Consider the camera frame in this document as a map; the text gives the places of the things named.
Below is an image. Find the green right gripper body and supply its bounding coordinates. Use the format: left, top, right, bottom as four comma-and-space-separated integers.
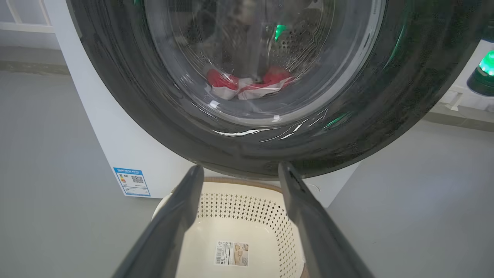
466, 49, 494, 97

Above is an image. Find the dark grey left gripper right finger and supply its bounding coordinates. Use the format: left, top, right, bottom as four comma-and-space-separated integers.
278, 162, 376, 278

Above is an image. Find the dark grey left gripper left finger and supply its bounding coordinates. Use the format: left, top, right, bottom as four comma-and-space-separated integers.
112, 165, 204, 278

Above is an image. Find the dark round glass washer door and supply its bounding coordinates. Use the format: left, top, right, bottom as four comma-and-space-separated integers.
66, 0, 494, 179

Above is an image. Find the red and white garment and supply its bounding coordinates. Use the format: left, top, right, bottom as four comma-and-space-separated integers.
206, 66, 296, 101

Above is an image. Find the paper basket label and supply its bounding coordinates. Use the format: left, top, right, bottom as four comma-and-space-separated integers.
214, 241, 250, 267

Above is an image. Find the cream perforated laundry basket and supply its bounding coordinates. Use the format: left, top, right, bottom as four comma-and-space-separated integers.
152, 177, 310, 278

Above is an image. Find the white washing machine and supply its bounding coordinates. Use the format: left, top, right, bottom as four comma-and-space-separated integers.
42, 0, 360, 208

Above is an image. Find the blue energy label sticker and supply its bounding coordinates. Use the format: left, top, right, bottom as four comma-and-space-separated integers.
113, 167, 151, 197

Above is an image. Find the steel perforated washer drum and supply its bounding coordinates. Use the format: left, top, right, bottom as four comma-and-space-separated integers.
170, 0, 340, 83

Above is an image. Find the white railing frame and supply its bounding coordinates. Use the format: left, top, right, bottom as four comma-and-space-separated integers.
0, 0, 55, 34

